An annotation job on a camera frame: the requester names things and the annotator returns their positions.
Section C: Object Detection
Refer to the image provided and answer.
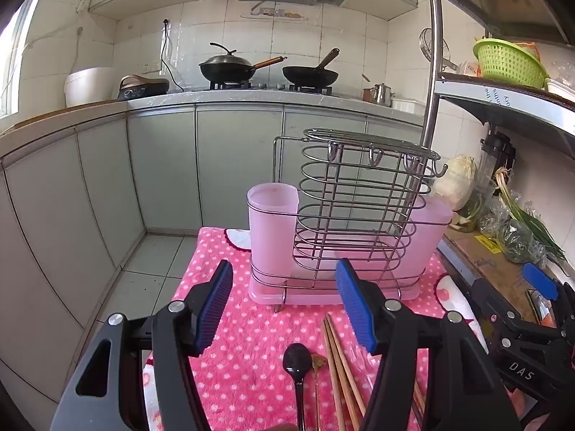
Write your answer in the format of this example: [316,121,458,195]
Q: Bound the steel kettle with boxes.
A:
[371,83,396,107]

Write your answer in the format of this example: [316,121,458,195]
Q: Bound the pink utensil drainer rack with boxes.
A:
[249,128,450,312]

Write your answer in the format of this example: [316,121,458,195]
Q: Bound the clear wall shelf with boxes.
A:
[241,2,310,21]

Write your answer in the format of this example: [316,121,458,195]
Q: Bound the window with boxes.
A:
[0,0,37,123]

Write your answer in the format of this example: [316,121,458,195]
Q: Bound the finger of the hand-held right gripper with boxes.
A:
[522,261,575,339]
[471,278,562,357]

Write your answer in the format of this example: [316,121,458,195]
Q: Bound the grey kitchen base cabinets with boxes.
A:
[0,90,428,416]

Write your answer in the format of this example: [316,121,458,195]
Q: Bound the steel shelf rack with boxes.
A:
[420,0,575,162]

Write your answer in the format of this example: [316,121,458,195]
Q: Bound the brown cardboard sheet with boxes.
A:
[442,227,542,324]

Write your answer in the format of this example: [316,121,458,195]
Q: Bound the black power cable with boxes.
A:
[160,19,185,93]

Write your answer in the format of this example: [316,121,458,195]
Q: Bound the black spoon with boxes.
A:
[282,342,313,431]

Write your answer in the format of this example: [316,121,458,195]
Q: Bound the black wok with lid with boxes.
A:
[199,42,288,84]

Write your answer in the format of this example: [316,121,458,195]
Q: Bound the green onions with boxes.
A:
[494,167,567,262]

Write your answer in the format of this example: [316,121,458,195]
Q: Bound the metal strainer ladle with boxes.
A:
[419,28,457,73]

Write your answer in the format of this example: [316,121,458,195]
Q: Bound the white rice cooker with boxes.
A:
[64,67,118,108]

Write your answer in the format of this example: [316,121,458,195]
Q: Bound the pink polka dot cloth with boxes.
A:
[141,227,526,431]

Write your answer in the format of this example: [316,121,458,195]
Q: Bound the small gold spoon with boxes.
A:
[311,354,328,431]

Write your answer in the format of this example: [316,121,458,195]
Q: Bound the white plastic tray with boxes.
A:
[392,97,426,113]

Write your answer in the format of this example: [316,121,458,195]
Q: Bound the black blender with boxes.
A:
[467,132,516,232]

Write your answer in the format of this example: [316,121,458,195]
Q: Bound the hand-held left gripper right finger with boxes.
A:
[335,258,510,431]

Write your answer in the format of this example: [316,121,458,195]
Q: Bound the gas stove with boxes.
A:
[207,79,334,96]

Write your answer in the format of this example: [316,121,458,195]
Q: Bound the green plastic basket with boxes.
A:
[473,38,549,90]

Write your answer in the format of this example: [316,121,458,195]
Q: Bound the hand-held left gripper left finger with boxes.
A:
[49,259,234,431]

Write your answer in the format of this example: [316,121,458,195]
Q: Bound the napa cabbage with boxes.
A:
[432,155,478,213]

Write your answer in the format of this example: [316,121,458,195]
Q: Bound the black frying pan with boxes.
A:
[282,48,341,87]

